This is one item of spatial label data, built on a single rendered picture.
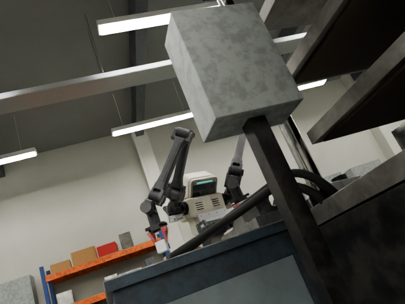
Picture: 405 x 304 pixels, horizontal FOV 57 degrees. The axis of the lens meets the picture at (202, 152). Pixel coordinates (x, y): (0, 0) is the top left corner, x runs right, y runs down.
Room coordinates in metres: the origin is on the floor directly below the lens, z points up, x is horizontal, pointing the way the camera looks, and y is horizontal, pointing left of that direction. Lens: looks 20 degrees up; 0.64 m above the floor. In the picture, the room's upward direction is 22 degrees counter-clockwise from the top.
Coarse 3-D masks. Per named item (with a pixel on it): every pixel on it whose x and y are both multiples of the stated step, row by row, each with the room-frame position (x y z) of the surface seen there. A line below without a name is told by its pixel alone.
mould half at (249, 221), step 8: (256, 208) 1.68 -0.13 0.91; (248, 216) 1.66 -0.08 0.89; (256, 216) 1.67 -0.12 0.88; (264, 216) 1.55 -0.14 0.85; (272, 216) 1.56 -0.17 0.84; (280, 216) 1.57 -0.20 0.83; (240, 224) 1.69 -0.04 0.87; (248, 224) 1.62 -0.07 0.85; (256, 224) 1.55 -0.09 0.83; (264, 224) 1.54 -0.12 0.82; (232, 232) 1.82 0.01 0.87; (240, 232) 1.73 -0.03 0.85
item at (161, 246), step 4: (160, 240) 1.81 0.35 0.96; (164, 240) 1.81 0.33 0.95; (156, 244) 1.81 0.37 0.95; (160, 244) 1.81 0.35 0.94; (164, 244) 1.81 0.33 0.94; (168, 244) 1.87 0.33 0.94; (156, 248) 1.81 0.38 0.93; (160, 248) 1.81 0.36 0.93; (164, 248) 1.81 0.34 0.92; (168, 248) 1.84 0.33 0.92; (160, 252) 1.81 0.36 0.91
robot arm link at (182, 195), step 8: (184, 128) 1.87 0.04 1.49; (184, 136) 1.87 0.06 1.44; (184, 152) 1.98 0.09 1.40; (184, 160) 2.01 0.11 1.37; (176, 168) 2.03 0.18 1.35; (184, 168) 2.07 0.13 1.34; (176, 176) 2.05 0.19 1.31; (168, 184) 2.09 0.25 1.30; (176, 184) 2.08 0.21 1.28; (168, 192) 2.10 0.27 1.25; (184, 192) 2.14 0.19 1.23
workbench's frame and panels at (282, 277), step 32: (192, 256) 1.29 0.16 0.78; (224, 256) 1.35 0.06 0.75; (256, 256) 1.39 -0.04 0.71; (288, 256) 1.44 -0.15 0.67; (128, 288) 1.23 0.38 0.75; (160, 288) 1.27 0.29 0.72; (192, 288) 1.30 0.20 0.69; (224, 288) 1.34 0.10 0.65; (256, 288) 1.38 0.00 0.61; (288, 288) 1.42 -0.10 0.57
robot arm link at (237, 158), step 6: (240, 138) 2.08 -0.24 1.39; (240, 144) 2.06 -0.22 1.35; (240, 150) 2.04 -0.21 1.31; (234, 156) 2.01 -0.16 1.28; (240, 156) 2.02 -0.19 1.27; (234, 162) 1.99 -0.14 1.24; (240, 162) 2.00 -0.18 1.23; (234, 168) 1.97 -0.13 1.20; (240, 168) 1.98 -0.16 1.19; (228, 174) 2.00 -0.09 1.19; (234, 174) 1.99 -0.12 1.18; (240, 174) 1.99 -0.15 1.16
